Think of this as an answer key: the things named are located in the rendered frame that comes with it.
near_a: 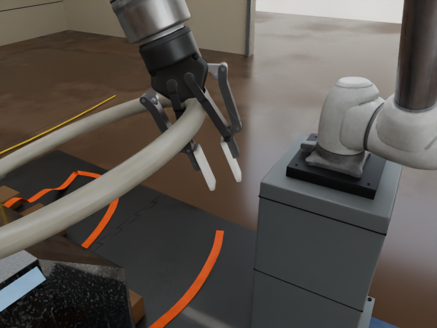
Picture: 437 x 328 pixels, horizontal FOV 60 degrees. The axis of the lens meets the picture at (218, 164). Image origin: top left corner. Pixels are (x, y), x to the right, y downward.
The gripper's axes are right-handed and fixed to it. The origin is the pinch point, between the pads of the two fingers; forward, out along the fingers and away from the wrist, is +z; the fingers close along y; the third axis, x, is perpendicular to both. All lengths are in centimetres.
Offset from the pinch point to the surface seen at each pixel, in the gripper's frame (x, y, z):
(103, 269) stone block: -31, 51, 33
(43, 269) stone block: -16, 53, 18
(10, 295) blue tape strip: -8, 57, 18
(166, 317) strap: -69, 66, 92
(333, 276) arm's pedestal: -47, -10, 71
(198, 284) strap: -89, 54, 94
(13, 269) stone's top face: -13, 57, 14
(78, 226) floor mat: -128, 122, 63
